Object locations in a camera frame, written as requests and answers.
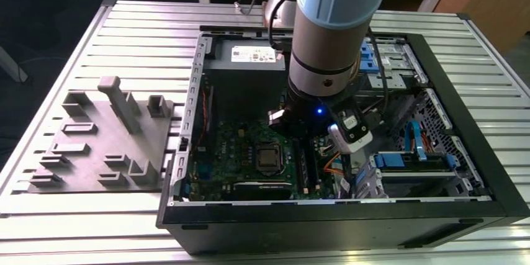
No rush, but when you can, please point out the grey parts rack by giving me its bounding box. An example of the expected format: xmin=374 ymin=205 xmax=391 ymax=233
xmin=28 ymin=77 xmax=186 ymax=194

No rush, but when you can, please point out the black PC case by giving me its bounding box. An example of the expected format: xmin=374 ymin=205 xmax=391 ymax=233
xmin=155 ymin=24 xmax=530 ymax=255

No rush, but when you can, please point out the orange wire bundle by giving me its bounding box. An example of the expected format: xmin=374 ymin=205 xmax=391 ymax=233
xmin=325 ymin=155 xmax=353 ymax=176

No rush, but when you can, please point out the blue flat data cable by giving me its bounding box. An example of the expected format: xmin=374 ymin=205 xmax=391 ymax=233
xmin=403 ymin=120 xmax=430 ymax=162

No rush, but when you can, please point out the hard disk in blue carrier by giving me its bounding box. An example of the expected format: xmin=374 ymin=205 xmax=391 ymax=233
xmin=370 ymin=151 xmax=459 ymax=174

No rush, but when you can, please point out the grey chair leg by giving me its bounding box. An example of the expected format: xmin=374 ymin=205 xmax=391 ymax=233
xmin=0 ymin=46 xmax=28 ymax=81

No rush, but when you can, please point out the green motherboard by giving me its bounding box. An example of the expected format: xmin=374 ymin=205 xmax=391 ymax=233
xmin=188 ymin=117 xmax=337 ymax=200

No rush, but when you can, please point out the RAM stick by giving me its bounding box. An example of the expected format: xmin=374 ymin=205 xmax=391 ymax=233
xmin=295 ymin=142 xmax=309 ymax=191
xmin=309 ymin=140 xmax=321 ymax=185

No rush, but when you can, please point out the brown wooden cabinet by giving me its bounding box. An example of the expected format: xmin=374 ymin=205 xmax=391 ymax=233
xmin=434 ymin=0 xmax=530 ymax=58

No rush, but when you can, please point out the CPU socket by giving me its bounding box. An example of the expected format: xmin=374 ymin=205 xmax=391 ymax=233
xmin=252 ymin=141 xmax=287 ymax=175

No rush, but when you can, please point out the black camera cable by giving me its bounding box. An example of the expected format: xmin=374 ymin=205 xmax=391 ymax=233
xmin=267 ymin=0 xmax=298 ymax=55
xmin=366 ymin=27 xmax=393 ymax=126

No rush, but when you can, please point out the grey metal drive cage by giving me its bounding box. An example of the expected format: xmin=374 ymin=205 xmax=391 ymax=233
xmin=355 ymin=37 xmax=430 ymax=107

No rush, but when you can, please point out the grey metal disk cage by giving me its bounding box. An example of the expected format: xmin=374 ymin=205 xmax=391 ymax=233
xmin=354 ymin=151 xmax=486 ymax=199

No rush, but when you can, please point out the blue plastic drive latch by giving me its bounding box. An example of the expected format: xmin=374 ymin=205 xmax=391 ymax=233
xmin=359 ymin=44 xmax=378 ymax=73

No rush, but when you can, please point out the silver CPU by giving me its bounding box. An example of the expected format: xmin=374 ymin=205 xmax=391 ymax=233
xmin=259 ymin=149 xmax=283 ymax=168

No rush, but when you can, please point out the black graphics card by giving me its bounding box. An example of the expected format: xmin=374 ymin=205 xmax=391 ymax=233
xmin=223 ymin=180 xmax=295 ymax=200

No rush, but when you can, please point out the grey power supply unit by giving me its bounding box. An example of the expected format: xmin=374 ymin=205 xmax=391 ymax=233
xmin=204 ymin=41 xmax=291 ymax=120

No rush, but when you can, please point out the thin red wire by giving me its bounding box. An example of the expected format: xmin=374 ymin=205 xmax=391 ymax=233
xmin=198 ymin=84 xmax=208 ymax=151

